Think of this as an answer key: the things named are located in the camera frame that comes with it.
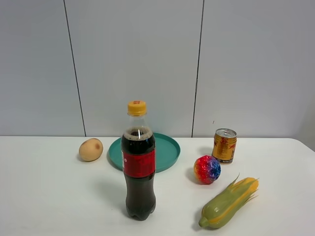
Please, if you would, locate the cola bottle yellow cap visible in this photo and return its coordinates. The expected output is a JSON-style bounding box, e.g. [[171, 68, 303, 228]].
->
[[121, 100, 156, 221]]

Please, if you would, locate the gold energy drink can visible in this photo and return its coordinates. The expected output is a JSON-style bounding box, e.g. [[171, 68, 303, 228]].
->
[[212, 128, 237, 164]]

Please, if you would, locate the teal round plate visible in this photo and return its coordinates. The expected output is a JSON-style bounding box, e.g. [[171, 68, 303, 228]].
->
[[107, 133, 181, 173]]

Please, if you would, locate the rainbow coloured ball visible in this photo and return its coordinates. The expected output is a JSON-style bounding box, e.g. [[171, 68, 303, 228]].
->
[[193, 155, 221, 184]]

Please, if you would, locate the toy corn cob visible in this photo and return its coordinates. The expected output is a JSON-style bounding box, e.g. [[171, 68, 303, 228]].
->
[[198, 177, 259, 229]]

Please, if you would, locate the brown potato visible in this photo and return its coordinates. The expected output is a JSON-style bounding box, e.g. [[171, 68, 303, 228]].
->
[[79, 138, 103, 162]]

